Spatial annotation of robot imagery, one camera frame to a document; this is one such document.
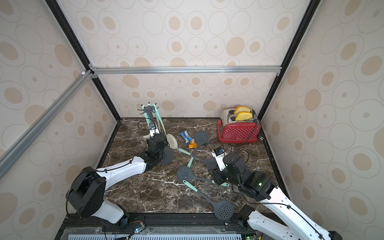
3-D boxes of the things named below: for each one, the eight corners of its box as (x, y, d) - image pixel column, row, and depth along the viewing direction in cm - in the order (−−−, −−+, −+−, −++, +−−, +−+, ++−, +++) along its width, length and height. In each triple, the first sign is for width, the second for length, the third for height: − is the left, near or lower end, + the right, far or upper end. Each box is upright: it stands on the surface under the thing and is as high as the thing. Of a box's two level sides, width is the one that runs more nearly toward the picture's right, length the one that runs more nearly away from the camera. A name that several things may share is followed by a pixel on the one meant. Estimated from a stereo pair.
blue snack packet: (186, 144, 107) (186, 142, 105) (180, 135, 112) (180, 133, 110) (192, 141, 108) (192, 138, 106) (186, 132, 114) (186, 130, 112)
